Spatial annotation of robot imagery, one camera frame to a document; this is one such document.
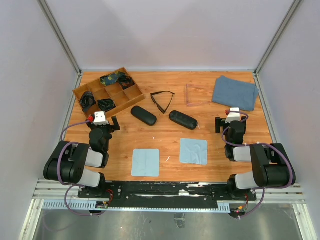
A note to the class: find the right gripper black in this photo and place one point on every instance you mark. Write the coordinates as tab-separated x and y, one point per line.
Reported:
220	122

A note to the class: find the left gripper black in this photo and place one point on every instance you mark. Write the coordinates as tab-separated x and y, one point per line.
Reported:
115	127

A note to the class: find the light blue cloth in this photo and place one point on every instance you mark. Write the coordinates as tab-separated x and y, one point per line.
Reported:
193	151
145	163

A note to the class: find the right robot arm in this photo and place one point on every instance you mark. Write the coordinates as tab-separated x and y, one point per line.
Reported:
271	167

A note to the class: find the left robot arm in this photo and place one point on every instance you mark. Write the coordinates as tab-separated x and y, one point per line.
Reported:
67	164

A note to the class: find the black sunglasses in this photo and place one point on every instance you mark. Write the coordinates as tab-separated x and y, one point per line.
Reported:
162	99

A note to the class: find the black dotted rolled tie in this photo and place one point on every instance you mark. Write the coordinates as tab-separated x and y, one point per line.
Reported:
106	104

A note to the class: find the folded blue towel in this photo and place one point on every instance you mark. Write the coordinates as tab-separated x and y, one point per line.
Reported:
234	93

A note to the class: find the pink clear glasses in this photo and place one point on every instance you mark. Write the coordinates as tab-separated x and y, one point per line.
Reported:
196	95

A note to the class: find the wooden divided organizer tray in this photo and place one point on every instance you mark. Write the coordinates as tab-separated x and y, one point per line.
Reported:
122	97

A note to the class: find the black striped rolled tie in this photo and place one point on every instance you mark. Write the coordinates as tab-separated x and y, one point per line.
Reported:
87	100

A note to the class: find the black orange rolled tie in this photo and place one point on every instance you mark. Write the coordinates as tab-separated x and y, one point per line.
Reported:
125	81

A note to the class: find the blue patterned rolled tie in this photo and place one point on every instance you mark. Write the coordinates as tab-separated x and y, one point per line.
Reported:
111	78

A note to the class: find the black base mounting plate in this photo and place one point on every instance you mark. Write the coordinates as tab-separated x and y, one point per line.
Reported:
167	195

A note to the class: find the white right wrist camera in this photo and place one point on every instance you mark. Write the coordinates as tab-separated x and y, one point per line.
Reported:
233	114

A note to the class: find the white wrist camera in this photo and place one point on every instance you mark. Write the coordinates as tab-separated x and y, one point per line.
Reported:
98	119
233	114

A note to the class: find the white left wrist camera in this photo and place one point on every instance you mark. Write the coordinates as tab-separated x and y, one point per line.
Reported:
98	119

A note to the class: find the right aluminium frame post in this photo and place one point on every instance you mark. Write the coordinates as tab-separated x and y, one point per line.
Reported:
278	34

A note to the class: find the aluminium frame post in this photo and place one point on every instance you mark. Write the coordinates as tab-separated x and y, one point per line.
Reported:
58	33
278	34

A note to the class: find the aluminium front rail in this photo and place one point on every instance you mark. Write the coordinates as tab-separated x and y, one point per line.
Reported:
55	196

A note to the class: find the left aluminium frame post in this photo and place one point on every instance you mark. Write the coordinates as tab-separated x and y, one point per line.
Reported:
58	33

